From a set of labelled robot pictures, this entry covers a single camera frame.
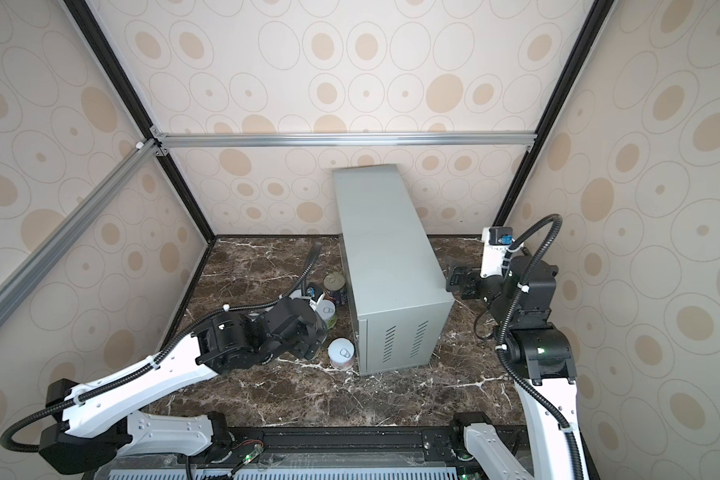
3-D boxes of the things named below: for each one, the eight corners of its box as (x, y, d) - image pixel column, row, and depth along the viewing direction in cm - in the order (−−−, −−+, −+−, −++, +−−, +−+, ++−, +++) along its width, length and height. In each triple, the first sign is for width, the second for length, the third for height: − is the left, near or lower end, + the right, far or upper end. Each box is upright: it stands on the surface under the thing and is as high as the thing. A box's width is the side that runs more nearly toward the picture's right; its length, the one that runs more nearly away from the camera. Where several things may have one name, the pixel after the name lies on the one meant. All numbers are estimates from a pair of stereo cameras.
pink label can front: (328, 369, 88) (326, 361, 83) (330, 347, 93) (328, 337, 87) (354, 369, 88) (353, 361, 83) (354, 347, 93) (354, 337, 87)
